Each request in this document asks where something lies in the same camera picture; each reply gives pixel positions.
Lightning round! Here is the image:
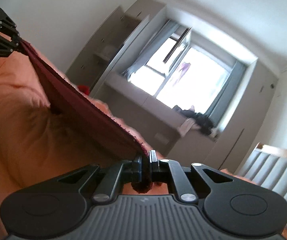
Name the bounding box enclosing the dark red garment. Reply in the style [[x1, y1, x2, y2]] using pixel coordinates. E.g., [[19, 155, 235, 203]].
[[19, 40, 153, 193]]

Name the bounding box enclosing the dark clothes pile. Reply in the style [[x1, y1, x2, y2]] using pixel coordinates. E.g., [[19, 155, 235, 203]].
[[173, 105, 214, 135]]

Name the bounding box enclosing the beige window seat cabinet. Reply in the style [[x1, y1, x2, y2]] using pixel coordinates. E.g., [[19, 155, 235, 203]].
[[95, 85, 215, 164]]

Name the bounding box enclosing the white hanging cloth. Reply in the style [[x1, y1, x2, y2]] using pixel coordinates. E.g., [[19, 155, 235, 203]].
[[177, 118, 201, 138]]

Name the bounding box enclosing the tall beige closet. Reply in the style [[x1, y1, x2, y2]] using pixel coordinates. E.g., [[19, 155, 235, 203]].
[[203, 60, 278, 172]]

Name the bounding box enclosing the right blue-grey curtain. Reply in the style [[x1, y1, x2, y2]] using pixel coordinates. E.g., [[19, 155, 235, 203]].
[[205, 61, 246, 126]]

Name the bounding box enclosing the blue-grey curtain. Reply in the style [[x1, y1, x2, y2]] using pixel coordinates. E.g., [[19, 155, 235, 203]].
[[121, 20, 180, 79], [205, 61, 246, 126]]

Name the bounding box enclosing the red object behind bed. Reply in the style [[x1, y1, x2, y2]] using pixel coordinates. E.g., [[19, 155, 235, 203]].
[[77, 85, 90, 96]]

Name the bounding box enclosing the open beige wardrobe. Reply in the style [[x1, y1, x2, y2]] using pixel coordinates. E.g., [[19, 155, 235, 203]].
[[65, 4, 151, 98]]

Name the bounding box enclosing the window with open sash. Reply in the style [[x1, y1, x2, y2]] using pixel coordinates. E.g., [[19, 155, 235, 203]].
[[128, 26, 237, 116]]

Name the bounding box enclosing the purple garment outside window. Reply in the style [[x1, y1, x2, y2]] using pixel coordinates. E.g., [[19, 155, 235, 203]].
[[176, 62, 191, 82]]

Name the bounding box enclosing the grey padded headboard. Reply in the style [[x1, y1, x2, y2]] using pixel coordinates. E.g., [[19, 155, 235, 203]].
[[236, 142, 287, 230]]

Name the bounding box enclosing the left blue-grey curtain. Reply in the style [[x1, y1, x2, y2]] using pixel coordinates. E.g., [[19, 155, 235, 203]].
[[121, 20, 180, 79]]

